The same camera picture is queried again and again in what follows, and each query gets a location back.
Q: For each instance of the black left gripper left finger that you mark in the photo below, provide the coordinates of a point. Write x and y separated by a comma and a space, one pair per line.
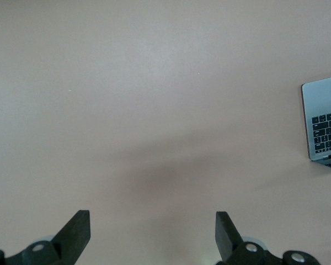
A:
69, 240

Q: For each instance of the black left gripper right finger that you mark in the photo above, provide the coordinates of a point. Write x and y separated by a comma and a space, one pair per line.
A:
229, 237

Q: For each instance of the silver grey laptop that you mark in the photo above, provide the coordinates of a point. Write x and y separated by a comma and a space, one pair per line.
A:
324, 116

